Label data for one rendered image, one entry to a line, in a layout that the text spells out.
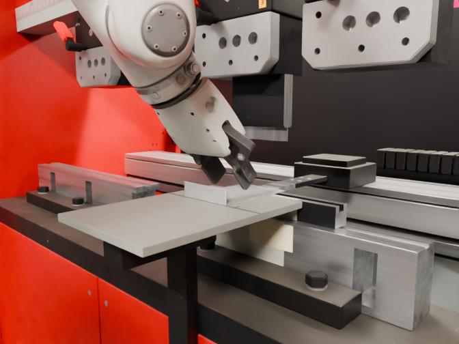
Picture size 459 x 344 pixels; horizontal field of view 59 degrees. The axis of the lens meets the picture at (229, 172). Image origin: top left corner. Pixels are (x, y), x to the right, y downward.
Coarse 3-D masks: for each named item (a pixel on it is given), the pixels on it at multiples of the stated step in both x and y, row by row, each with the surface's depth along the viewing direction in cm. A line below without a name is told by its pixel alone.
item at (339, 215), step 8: (280, 192) 62; (304, 200) 57; (312, 200) 57; (320, 200) 57; (328, 200) 57; (304, 208) 56; (312, 208) 55; (320, 208) 54; (328, 208) 53; (336, 208) 53; (344, 208) 54; (304, 216) 56; (312, 216) 55; (320, 216) 54; (328, 216) 54; (336, 216) 53; (344, 216) 55; (312, 224) 55; (320, 224) 55; (328, 224) 54; (336, 224) 53; (344, 224) 55
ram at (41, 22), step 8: (16, 0) 111; (24, 0) 107; (32, 0) 104; (48, 8) 98; (56, 8) 95; (64, 8) 92; (72, 8) 90; (32, 16) 105; (40, 16) 101; (48, 16) 98; (56, 16) 96; (64, 16) 94; (72, 16) 94; (16, 24) 113; (24, 24) 109; (32, 24) 105; (40, 24) 103; (48, 24) 103; (72, 24) 103; (24, 32) 114; (32, 32) 114; (40, 32) 114; (48, 32) 114
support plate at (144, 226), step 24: (72, 216) 48; (96, 216) 48; (120, 216) 48; (144, 216) 48; (168, 216) 48; (192, 216) 48; (216, 216) 48; (240, 216) 48; (264, 216) 50; (120, 240) 40; (144, 240) 39; (168, 240) 39; (192, 240) 42
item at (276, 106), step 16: (240, 80) 62; (256, 80) 60; (272, 80) 58; (288, 80) 57; (240, 96) 62; (256, 96) 60; (272, 96) 58; (288, 96) 58; (240, 112) 63; (256, 112) 61; (272, 112) 59; (288, 112) 58; (256, 128) 62; (272, 128) 60
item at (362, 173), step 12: (312, 156) 79; (324, 156) 79; (336, 156) 79; (348, 156) 79; (300, 168) 78; (312, 168) 76; (324, 168) 74; (336, 168) 73; (348, 168) 71; (360, 168) 73; (372, 168) 77; (288, 180) 69; (300, 180) 69; (312, 180) 70; (324, 180) 73; (336, 180) 73; (348, 180) 71; (360, 180) 74; (372, 180) 78
